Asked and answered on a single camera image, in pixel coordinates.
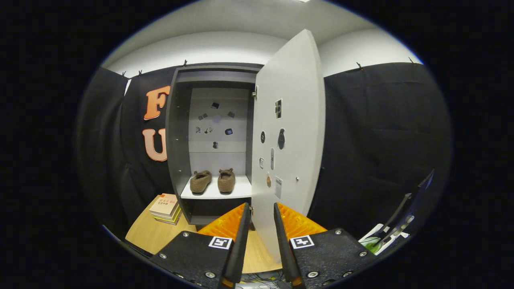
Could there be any yellow edged book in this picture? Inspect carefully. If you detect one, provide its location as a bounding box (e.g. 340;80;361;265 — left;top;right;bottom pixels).
152;207;182;222

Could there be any beige shoe cabinet door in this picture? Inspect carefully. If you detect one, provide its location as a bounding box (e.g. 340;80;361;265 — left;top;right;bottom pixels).
251;29;326;263

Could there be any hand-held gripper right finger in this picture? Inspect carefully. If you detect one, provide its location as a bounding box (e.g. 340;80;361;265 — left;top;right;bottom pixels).
273;202;378;289

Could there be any brown fuzzy shoe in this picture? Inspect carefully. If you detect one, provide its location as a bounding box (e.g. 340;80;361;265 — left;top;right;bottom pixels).
190;170;212;194
217;168;236;194

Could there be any dark grey shoe cabinet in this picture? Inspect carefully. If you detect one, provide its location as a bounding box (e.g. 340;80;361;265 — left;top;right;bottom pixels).
165;64;265;226

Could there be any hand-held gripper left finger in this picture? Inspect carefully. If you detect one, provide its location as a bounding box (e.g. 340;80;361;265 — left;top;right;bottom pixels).
149;202;252;289

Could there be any white and green object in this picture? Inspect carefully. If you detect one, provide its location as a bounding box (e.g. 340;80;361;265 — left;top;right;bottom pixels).
359;224;410;255

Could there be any tangle of cables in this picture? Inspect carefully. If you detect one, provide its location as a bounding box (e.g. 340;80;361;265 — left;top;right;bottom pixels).
239;271;290;287

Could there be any beige cover book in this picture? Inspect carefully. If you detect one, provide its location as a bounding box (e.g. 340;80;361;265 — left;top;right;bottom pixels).
149;194;178;216

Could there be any black backdrop cloth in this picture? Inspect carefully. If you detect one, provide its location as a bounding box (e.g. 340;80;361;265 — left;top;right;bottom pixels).
74;60;452;241

